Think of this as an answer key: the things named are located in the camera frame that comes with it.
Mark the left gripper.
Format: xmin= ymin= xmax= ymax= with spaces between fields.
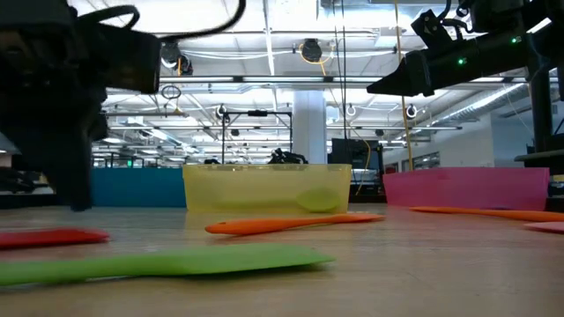
xmin=0 ymin=84 xmax=110 ymax=213

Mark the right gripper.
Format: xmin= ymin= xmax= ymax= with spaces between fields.
xmin=367 ymin=30 xmax=532 ymax=98

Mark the blue plastic bin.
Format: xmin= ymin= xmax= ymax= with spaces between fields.
xmin=90 ymin=166 xmax=189 ymax=209

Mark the red silicone spatula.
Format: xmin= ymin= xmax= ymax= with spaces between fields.
xmin=0 ymin=226 xmax=111 ymax=250

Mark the pink translucent plastic bin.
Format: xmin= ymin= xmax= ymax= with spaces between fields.
xmin=382 ymin=166 xmax=551 ymax=212

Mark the green silicone spatula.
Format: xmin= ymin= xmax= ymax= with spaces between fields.
xmin=0 ymin=243 xmax=336 ymax=287

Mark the yellow translucent plastic bin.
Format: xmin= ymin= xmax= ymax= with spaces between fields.
xmin=182 ymin=163 xmax=353 ymax=216

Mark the orange angled-head spatula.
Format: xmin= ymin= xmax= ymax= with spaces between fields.
xmin=409 ymin=205 xmax=564 ymax=223

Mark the orange rounded-head spatula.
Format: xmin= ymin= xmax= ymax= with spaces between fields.
xmin=204 ymin=212 xmax=385 ymax=236

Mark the pink silicone spatula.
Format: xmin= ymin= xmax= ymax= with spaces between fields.
xmin=523 ymin=221 xmax=564 ymax=234

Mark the dark background furniture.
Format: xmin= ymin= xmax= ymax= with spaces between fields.
xmin=0 ymin=166 xmax=56 ymax=209

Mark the black background cabinet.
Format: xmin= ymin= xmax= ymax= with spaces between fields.
xmin=330 ymin=137 xmax=384 ymax=168

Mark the white building column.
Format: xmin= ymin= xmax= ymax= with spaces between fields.
xmin=292 ymin=90 xmax=329 ymax=166

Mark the black monitor stand beam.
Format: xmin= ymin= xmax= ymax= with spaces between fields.
xmin=527 ymin=56 xmax=554 ymax=153

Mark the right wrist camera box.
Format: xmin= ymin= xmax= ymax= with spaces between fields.
xmin=411 ymin=8 xmax=457 ymax=53

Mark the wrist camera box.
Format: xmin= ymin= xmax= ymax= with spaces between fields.
xmin=411 ymin=8 xmax=457 ymax=53
xmin=78 ymin=24 xmax=162 ymax=94

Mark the black hanging looped cable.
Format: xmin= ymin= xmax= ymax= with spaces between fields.
xmin=332 ymin=0 xmax=349 ymax=142

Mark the black hanging cable reel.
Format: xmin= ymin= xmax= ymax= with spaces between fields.
xmin=301 ymin=38 xmax=324 ymax=63

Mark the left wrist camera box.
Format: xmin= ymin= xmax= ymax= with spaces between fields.
xmin=78 ymin=24 xmax=162 ymax=94

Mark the background black rig frame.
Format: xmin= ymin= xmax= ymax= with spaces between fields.
xmin=221 ymin=109 xmax=294 ymax=166

